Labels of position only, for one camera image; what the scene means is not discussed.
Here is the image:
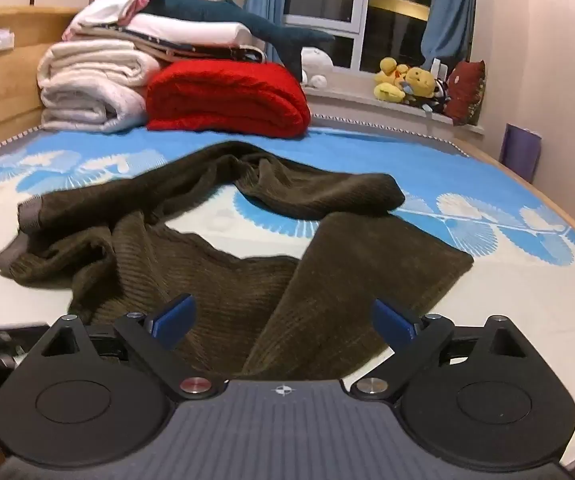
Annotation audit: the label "dark olive corduroy pants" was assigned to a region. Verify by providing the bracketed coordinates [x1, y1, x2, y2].
[0, 141, 475, 382]

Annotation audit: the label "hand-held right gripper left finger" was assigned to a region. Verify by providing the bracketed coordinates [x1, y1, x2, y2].
[42, 294, 226, 402]

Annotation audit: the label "white windowsill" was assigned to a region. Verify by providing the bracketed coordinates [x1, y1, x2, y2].
[301, 67, 486, 136]

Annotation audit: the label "red folded blanket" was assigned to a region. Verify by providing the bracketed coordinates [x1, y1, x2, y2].
[146, 59, 313, 139]

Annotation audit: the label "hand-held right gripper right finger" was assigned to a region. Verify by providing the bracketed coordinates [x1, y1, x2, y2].
[350, 299, 529, 403]

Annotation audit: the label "wooden headboard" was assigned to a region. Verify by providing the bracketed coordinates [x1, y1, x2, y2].
[0, 6, 84, 147]

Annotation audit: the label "white plush toy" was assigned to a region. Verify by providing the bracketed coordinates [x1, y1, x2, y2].
[300, 47, 337, 89]

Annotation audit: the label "purple box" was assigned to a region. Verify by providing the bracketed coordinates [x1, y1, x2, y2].
[498, 123, 543, 184]

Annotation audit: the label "grey-white folded quilt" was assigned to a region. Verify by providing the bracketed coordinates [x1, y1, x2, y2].
[40, 80, 149, 134]

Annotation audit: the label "teal shark plush toy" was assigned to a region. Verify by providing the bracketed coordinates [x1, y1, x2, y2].
[140, 0, 336, 82]

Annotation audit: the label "cream folded quilt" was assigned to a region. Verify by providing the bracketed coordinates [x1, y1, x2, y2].
[37, 40, 161, 89]

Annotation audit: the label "dark-trimmed folded blanket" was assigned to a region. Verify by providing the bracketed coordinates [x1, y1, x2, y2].
[74, 27, 268, 64]

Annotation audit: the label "blue white printed bed sheet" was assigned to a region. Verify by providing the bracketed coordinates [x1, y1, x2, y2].
[0, 124, 575, 472]

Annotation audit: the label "yellow plush toy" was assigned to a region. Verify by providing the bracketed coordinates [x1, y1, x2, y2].
[373, 57, 411, 104]
[401, 66, 439, 109]

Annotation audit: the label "white folded blanket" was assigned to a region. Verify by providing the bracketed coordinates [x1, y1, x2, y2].
[126, 12, 254, 47]

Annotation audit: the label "red cushion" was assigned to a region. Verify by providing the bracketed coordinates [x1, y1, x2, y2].
[442, 60, 487, 126]

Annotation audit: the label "pink white folded cloth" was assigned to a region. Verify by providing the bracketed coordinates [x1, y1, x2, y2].
[62, 0, 151, 41]

